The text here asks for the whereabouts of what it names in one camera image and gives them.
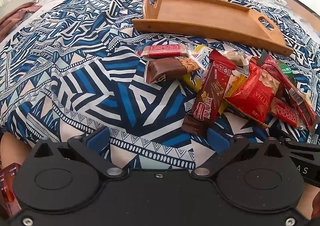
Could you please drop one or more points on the brown cloth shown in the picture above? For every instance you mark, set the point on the brown cloth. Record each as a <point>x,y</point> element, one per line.
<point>15,16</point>

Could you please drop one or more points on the red nut bag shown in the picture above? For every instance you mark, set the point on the red nut bag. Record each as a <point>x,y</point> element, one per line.
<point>255,93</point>

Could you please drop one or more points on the person's right forearm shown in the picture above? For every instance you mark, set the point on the person's right forearm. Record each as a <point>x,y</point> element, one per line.
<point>313,203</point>

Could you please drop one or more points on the brown chocolate packet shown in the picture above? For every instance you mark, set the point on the brown chocolate packet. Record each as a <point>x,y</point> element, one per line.
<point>165,70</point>

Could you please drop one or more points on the gold foil packet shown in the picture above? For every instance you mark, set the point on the gold foil packet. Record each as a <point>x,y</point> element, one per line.
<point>236,83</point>

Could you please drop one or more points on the dark red wafer bar packet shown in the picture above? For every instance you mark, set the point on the dark red wafer bar packet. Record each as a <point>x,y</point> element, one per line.
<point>210,91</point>

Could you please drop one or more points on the beige cookie clear packet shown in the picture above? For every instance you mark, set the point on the beige cookie clear packet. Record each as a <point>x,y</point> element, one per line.
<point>235,57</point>

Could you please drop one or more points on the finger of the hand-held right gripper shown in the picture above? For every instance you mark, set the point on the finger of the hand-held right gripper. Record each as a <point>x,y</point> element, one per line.
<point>300,146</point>

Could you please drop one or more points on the red label clear packet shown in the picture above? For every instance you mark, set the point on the red label clear packet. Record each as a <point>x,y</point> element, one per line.
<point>285,112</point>
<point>162,51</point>

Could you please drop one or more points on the red orange printed object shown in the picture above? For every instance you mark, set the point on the red orange printed object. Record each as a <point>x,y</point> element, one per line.
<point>7,186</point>

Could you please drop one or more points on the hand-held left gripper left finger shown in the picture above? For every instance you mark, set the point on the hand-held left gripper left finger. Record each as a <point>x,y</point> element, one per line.
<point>97,139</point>

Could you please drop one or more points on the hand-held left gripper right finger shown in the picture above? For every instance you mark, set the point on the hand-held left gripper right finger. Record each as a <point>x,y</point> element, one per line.
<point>216,141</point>

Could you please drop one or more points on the long red stick packet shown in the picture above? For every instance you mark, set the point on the long red stick packet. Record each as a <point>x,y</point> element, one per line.
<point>295,91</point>

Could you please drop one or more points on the green snack packet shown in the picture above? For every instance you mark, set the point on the green snack packet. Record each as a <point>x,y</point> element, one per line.
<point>286,71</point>

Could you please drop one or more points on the blue white patterned blanket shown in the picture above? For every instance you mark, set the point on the blue white patterned blanket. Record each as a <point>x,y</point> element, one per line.
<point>75,78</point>

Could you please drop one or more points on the wooden tray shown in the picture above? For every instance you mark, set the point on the wooden tray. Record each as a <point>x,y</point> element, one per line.
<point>200,13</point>

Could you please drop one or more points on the crumpled white plastic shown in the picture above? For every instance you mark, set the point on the crumpled white plastic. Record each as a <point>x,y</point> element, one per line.
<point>280,0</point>

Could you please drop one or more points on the yellow snack packet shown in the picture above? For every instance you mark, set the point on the yellow snack packet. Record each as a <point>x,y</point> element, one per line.
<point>193,80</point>

